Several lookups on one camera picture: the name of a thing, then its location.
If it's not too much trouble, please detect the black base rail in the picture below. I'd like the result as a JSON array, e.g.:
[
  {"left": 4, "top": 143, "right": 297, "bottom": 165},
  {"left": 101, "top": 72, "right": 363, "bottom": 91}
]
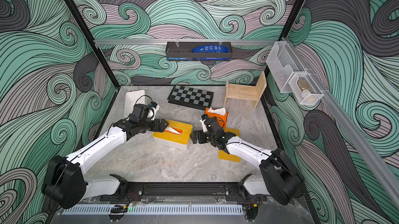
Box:
[{"left": 102, "top": 181, "right": 308, "bottom": 197}]

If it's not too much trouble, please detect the blue object in basket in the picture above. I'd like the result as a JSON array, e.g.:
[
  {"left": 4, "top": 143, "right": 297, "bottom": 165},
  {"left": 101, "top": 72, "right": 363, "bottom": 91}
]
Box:
[{"left": 191, "top": 45, "right": 230, "bottom": 53}]

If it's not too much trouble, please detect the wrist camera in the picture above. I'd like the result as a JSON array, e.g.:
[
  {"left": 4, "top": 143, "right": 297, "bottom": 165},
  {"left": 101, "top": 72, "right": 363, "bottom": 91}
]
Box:
[
  {"left": 199, "top": 114, "right": 209, "bottom": 133},
  {"left": 148, "top": 101, "right": 160, "bottom": 121}
]

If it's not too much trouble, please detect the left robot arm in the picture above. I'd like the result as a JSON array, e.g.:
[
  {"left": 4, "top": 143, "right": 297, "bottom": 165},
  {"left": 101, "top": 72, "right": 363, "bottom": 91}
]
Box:
[{"left": 41, "top": 101, "right": 169, "bottom": 209}]

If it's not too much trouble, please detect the aluminium wall rail back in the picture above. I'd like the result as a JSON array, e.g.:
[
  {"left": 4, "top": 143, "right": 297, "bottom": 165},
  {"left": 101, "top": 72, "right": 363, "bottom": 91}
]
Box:
[{"left": 94, "top": 39, "right": 276, "bottom": 46}]

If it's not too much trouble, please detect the clear plastic wall bin large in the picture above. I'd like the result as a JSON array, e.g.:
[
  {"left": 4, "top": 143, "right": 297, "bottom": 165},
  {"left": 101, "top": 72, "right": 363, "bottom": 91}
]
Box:
[{"left": 267, "top": 41, "right": 305, "bottom": 93}]

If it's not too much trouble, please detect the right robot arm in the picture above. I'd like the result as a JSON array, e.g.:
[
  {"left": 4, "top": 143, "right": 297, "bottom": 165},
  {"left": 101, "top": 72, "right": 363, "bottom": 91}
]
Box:
[{"left": 190, "top": 114, "right": 304, "bottom": 205}]

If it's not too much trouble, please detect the black wall shelf basket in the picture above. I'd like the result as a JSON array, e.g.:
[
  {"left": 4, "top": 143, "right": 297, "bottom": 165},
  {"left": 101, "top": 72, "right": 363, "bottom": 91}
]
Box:
[{"left": 166, "top": 42, "right": 233, "bottom": 61}]

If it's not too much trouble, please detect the aluminium wall rail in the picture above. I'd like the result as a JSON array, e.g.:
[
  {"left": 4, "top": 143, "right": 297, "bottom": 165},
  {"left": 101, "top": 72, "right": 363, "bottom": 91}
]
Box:
[
  {"left": 94, "top": 39, "right": 276, "bottom": 46},
  {"left": 282, "top": 37, "right": 399, "bottom": 207}
]

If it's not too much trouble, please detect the clear plastic wall bin small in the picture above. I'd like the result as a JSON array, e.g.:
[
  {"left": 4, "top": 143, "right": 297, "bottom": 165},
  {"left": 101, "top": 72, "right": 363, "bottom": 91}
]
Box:
[{"left": 288, "top": 72, "right": 323, "bottom": 106}]

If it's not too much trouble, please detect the black chessboard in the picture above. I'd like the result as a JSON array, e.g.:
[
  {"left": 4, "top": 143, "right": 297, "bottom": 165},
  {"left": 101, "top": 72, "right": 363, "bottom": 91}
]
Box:
[{"left": 167, "top": 85, "right": 214, "bottom": 110}]

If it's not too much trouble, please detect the yellow bamboo lid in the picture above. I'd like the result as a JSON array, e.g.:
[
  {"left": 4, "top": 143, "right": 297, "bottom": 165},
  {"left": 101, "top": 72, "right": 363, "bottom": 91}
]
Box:
[
  {"left": 152, "top": 120, "right": 193, "bottom": 150},
  {"left": 218, "top": 127, "right": 241, "bottom": 163}
]

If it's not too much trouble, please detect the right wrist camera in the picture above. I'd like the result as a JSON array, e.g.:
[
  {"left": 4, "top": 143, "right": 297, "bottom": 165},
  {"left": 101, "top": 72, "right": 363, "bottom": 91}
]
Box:
[{"left": 199, "top": 114, "right": 209, "bottom": 133}]

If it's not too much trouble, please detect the aluminium wall rail right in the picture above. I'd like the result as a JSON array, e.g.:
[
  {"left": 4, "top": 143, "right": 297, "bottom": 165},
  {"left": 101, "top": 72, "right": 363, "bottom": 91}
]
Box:
[{"left": 282, "top": 37, "right": 399, "bottom": 207}]

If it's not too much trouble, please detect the white tissue box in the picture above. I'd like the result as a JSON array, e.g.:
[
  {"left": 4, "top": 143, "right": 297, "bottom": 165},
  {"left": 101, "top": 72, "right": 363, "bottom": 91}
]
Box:
[
  {"left": 124, "top": 90, "right": 147, "bottom": 118},
  {"left": 153, "top": 135, "right": 189, "bottom": 150}
]

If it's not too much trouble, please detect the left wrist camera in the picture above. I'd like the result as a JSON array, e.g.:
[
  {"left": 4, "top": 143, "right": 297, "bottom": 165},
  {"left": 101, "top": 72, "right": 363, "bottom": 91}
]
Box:
[{"left": 148, "top": 101, "right": 160, "bottom": 121}]

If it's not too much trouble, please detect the orange tissue pack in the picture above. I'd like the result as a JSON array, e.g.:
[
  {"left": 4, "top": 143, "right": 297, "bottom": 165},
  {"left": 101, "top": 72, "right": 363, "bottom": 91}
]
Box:
[
  {"left": 205, "top": 108, "right": 228, "bottom": 128},
  {"left": 165, "top": 126, "right": 182, "bottom": 135}
]

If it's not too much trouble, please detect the small wooden chair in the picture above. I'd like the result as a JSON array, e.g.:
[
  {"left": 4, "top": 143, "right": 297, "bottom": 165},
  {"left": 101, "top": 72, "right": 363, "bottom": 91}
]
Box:
[{"left": 223, "top": 71, "right": 267, "bottom": 109}]

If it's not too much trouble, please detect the white slotted cable duct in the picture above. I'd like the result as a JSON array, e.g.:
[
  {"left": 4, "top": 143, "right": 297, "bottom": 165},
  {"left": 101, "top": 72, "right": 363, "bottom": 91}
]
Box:
[{"left": 62, "top": 204, "right": 244, "bottom": 216}]

